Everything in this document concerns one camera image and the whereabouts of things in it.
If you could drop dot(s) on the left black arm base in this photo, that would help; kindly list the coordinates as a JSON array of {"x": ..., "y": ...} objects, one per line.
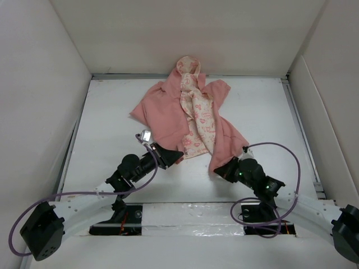
[{"x": 125, "y": 221}]

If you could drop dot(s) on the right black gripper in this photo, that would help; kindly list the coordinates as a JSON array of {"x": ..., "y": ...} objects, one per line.
[{"x": 226, "y": 170}]

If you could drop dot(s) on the pink hooded jacket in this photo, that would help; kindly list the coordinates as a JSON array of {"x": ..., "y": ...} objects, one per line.
[{"x": 183, "y": 112}]

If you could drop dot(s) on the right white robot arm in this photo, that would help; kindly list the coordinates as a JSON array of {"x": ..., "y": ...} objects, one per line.
[{"x": 337, "y": 225}]

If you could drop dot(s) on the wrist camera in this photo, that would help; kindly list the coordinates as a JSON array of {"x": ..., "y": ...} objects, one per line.
[
  {"x": 247, "y": 153},
  {"x": 145, "y": 136}
]

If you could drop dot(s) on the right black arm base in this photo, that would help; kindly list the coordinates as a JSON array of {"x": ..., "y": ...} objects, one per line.
[{"x": 256, "y": 212}]

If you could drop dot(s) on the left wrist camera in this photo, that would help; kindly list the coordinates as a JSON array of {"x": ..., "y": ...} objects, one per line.
[{"x": 145, "y": 136}]

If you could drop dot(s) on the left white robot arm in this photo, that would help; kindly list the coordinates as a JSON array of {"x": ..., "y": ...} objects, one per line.
[{"x": 51, "y": 223}]

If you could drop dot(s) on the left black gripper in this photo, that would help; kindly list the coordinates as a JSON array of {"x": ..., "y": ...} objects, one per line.
[{"x": 165, "y": 157}]

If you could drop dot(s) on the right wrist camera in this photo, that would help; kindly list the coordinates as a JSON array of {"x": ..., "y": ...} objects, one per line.
[{"x": 247, "y": 153}]

